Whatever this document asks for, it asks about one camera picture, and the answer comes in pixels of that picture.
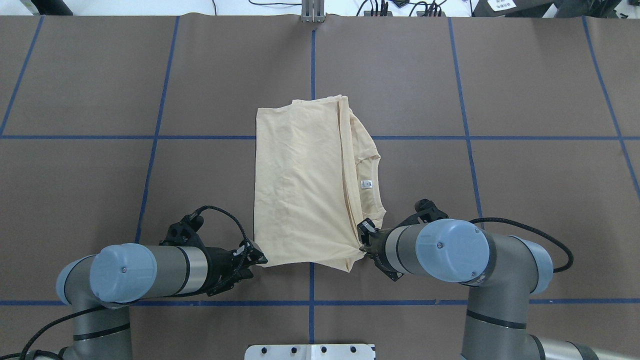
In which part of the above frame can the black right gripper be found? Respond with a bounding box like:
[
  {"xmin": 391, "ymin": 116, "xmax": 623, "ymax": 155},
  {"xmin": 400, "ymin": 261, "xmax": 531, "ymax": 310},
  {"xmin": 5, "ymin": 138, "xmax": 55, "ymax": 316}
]
[{"xmin": 357, "ymin": 218, "xmax": 403, "ymax": 281}]

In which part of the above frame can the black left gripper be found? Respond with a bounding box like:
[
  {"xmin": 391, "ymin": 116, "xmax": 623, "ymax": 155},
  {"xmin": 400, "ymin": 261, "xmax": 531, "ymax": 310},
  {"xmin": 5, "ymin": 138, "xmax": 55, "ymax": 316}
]
[{"xmin": 205, "ymin": 239, "xmax": 268, "ymax": 297}]

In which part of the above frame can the beige long-sleeve printed shirt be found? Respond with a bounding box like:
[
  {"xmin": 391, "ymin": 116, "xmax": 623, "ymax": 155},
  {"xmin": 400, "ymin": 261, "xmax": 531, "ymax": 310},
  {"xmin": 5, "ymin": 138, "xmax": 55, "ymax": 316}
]
[{"xmin": 253, "ymin": 95, "xmax": 386, "ymax": 272}]

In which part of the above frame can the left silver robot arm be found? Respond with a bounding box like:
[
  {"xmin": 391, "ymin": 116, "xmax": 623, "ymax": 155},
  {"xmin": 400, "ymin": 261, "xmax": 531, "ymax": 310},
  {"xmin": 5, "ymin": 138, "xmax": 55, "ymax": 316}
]
[{"xmin": 55, "ymin": 243, "xmax": 267, "ymax": 360}]

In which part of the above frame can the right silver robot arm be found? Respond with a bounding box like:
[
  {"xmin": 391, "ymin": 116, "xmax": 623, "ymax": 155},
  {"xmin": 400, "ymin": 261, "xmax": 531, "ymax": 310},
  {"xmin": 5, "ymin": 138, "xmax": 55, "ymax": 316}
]
[{"xmin": 357, "ymin": 218, "xmax": 630, "ymax": 360}]

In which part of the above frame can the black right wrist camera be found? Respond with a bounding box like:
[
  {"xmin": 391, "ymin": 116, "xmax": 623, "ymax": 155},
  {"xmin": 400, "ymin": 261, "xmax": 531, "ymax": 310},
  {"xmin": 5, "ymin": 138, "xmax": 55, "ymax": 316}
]
[{"xmin": 398, "ymin": 198, "xmax": 450, "ymax": 227}]

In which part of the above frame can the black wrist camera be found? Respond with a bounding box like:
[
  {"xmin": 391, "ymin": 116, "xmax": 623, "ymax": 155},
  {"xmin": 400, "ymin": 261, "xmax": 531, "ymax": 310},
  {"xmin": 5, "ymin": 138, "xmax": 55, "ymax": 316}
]
[
  {"xmin": 398, "ymin": 198, "xmax": 450, "ymax": 227},
  {"xmin": 158, "ymin": 213, "xmax": 204, "ymax": 249}
]

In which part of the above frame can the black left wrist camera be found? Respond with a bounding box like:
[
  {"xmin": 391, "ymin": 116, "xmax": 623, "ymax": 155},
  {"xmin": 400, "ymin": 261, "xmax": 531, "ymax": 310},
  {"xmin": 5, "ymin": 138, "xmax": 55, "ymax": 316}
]
[{"xmin": 158, "ymin": 213, "xmax": 204, "ymax": 249}]

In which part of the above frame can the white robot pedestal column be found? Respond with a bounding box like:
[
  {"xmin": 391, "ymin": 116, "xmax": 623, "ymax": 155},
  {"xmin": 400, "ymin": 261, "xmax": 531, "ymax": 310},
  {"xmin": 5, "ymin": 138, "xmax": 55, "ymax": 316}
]
[{"xmin": 244, "ymin": 343, "xmax": 377, "ymax": 360}]

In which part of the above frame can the aluminium frame post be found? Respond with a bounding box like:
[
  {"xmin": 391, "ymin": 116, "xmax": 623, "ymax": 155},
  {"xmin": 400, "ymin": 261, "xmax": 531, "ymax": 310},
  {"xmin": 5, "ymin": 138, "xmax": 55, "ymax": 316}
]
[{"xmin": 301, "ymin": 0, "xmax": 326, "ymax": 23}]

